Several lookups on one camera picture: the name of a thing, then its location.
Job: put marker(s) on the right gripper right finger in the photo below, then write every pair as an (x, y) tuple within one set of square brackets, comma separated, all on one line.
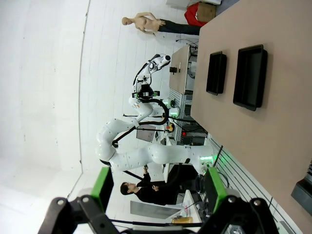
[(217, 187)]

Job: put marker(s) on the black box with red display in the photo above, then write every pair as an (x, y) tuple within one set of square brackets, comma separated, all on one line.
[(192, 139)]

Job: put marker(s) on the red cloth bag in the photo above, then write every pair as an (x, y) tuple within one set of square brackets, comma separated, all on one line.
[(191, 15)]

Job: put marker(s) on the black pen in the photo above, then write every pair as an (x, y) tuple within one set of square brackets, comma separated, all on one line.
[(180, 67)]

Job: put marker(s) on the black plastic ESD tray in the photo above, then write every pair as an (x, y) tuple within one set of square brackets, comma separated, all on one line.
[(215, 73), (248, 80)]

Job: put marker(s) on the grey flat panel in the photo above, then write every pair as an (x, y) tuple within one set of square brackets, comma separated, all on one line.
[(151, 209)]

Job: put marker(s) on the large slotted aluminium panel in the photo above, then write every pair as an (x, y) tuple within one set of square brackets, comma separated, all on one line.
[(243, 175)]

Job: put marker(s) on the black slotted board rack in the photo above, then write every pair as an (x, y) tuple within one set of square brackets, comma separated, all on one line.
[(302, 192)]

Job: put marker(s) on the person in black clothes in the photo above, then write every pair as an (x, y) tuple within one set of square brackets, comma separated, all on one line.
[(156, 195)]

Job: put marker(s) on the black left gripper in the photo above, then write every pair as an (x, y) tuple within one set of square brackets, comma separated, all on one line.
[(145, 94)]

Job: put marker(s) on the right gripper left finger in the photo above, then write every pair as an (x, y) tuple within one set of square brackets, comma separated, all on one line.
[(100, 185)]

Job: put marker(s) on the brown cardboard box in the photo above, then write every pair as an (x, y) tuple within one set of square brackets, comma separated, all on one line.
[(206, 11)]

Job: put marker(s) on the amber bottle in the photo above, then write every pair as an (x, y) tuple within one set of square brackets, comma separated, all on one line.
[(181, 220)]

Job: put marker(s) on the grey flat sheet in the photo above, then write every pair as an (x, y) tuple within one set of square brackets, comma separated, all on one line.
[(146, 135)]

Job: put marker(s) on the yellow emergency stop button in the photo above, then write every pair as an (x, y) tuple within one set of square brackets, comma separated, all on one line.
[(171, 127)]

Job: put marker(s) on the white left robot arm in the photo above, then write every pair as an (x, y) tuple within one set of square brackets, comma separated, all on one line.
[(136, 158)]

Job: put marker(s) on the beige mannequin with jeans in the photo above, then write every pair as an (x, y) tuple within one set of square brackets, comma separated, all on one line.
[(143, 23)]

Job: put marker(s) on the grey slotted aluminium panel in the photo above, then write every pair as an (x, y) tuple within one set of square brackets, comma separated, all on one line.
[(175, 97)]

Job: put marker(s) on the small black table device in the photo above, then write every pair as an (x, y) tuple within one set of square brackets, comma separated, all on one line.
[(173, 70)]

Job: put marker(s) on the wooden topped background table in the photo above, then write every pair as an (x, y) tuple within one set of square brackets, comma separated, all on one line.
[(179, 80)]

